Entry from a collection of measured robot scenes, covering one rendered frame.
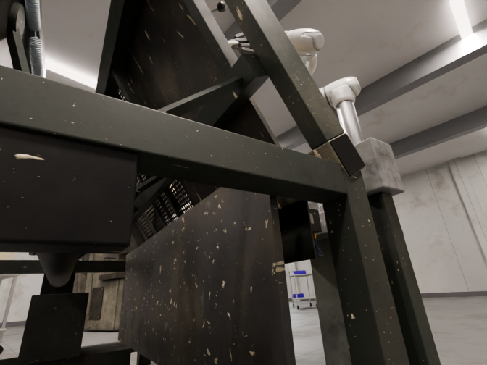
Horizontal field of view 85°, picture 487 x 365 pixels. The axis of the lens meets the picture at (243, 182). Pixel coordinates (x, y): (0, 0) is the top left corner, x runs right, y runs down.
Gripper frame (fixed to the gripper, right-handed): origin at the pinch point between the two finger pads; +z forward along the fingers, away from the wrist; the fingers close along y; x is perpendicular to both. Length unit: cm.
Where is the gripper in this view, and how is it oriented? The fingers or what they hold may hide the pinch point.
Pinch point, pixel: (230, 44)
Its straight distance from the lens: 126.6
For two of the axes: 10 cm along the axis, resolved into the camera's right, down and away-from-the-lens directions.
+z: -6.9, 3.5, -6.4
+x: -5.3, 3.5, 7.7
